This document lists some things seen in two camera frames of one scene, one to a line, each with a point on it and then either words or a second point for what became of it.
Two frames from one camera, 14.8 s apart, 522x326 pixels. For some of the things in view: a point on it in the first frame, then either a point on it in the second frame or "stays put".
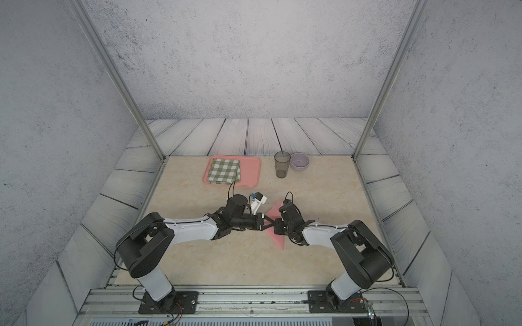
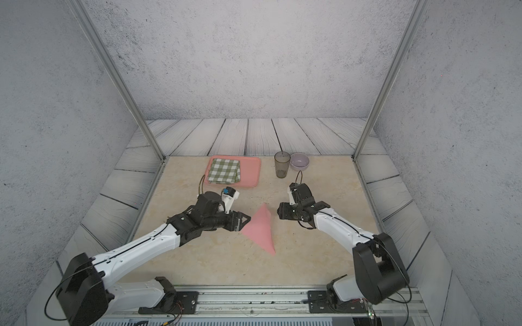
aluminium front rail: x=247 y=306 stays put
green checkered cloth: x=224 y=171 stays put
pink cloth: x=272 y=214 to x=259 y=229
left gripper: x=259 y=221 to x=238 y=226
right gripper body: x=281 y=228 to x=289 y=212
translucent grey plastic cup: x=282 y=162 stays put
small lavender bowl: x=299 y=161 stays put
